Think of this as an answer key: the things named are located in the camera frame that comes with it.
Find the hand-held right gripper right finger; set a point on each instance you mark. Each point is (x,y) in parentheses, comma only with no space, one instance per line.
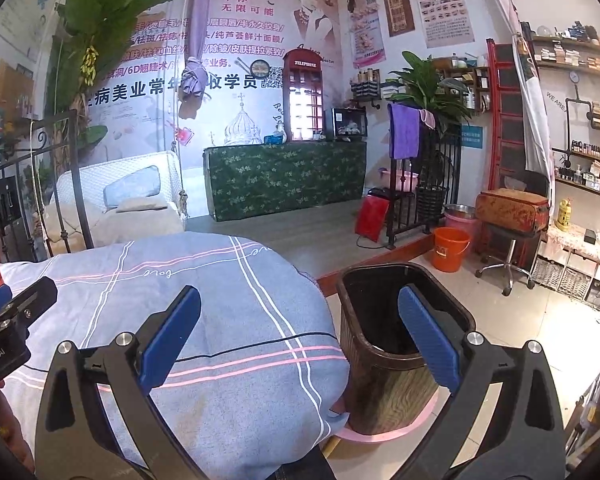
(427,335)

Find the purple hanging cloth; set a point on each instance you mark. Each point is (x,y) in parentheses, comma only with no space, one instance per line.
(200,10)

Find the white standing banner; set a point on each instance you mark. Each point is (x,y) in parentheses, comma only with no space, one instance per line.
(535,110)

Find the metal basin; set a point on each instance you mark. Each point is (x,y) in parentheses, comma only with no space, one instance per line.
(460,210)

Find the white swing chair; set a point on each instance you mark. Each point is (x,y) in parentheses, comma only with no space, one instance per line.
(130,160)

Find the eyebrow chart wall poster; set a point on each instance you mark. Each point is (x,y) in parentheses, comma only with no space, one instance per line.
(442,5)

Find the chrome swivel stool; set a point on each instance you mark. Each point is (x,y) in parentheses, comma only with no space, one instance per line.
(510,260)

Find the purple towel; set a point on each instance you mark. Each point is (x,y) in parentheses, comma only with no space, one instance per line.
(404,130)

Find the red phone booth cabinet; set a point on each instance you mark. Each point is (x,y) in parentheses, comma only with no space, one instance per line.
(304,62)

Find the table with lace cloth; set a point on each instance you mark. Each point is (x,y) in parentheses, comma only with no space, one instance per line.
(580,245)

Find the orange patterned case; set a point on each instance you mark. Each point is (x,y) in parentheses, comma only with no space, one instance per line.
(512,210)

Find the dark brown trash bin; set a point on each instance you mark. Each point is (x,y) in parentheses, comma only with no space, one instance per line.
(375,360)

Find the wooden wall shelves with cosmetics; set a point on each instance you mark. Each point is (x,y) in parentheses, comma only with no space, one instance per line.
(585,55)

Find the white rack with boxes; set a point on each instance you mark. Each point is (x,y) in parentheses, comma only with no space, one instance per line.
(597,410)

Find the blue wall sign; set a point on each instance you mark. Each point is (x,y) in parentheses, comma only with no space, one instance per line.
(473,137)

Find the large wall poster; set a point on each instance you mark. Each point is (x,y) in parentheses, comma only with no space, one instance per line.
(260,10)

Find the cream cushion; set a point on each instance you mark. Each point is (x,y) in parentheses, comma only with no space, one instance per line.
(142,205)

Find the pink round stool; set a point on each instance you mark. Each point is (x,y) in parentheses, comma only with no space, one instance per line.
(380,437)

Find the black wicker planter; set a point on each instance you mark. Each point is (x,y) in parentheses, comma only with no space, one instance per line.
(431,202)

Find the black display case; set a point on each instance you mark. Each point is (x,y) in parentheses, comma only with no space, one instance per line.
(350,122)

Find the red bag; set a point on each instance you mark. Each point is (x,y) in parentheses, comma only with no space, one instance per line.
(372,217)

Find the pink basin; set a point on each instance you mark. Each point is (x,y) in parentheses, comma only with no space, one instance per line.
(397,181)

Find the yellow bottle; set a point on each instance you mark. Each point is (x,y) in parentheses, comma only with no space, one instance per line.
(563,216)

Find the black metal railing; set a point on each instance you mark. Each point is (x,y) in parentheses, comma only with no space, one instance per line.
(452,170)

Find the orange bucket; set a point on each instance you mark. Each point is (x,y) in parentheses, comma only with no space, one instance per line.
(451,250)

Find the red ladder shelf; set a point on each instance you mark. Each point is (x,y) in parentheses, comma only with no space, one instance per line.
(495,110)

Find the banana plant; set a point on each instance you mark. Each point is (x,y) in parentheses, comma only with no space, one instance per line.
(110,10)

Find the small blue box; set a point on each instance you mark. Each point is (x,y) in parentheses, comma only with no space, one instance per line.
(274,138)

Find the blue striped blanket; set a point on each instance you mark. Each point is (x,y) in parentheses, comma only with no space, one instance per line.
(230,310)

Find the grey blue pillow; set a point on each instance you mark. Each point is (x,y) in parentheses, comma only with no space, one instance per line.
(130,185)

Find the black metal bed headboard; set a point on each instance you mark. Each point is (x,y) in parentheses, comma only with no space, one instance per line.
(74,160)

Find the cardboard box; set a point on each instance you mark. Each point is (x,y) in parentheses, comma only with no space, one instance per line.
(12,85)

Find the green printed cabinet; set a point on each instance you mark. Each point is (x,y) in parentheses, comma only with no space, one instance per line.
(280,180)

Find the small wall shelf with bottles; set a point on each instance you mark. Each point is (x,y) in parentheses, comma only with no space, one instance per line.
(366,89)

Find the pink bucket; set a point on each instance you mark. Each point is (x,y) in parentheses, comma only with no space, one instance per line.
(472,227)

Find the pink portrait wall poster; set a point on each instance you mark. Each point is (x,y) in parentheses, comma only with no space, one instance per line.
(365,20)

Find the white storage baskets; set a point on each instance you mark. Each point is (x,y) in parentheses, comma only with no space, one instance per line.
(565,280)

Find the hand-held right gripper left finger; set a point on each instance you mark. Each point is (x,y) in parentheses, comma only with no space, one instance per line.
(172,335)

